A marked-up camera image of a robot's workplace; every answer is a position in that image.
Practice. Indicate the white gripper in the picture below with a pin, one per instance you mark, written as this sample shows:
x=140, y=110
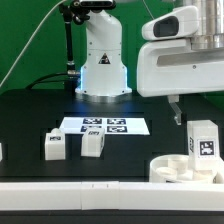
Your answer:
x=172, y=68

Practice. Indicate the white round stool seat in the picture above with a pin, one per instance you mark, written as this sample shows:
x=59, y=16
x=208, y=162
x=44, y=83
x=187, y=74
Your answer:
x=174, y=168

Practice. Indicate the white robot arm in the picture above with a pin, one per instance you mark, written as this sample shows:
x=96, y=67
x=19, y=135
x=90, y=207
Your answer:
x=104, y=77

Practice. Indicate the white fiducial marker sheet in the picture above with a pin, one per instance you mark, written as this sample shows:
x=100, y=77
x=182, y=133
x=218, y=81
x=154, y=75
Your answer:
x=113, y=126

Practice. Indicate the white block at left edge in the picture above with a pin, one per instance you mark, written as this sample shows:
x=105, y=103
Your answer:
x=1, y=152

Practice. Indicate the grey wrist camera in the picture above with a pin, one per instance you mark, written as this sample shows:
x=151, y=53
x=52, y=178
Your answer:
x=181, y=22

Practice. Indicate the white right barrier rail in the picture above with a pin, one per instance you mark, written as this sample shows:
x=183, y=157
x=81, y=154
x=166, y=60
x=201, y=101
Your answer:
x=220, y=172

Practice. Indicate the white barrier rail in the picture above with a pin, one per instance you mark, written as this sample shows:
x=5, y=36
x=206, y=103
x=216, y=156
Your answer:
x=20, y=196
x=220, y=172

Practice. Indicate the black overhead camera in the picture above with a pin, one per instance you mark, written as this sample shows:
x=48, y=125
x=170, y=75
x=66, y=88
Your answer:
x=95, y=4

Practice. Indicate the white front barrier rail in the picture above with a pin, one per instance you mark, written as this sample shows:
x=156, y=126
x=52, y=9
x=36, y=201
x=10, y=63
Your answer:
x=20, y=196

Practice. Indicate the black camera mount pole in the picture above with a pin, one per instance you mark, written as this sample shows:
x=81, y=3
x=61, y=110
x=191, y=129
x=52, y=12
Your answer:
x=67, y=17

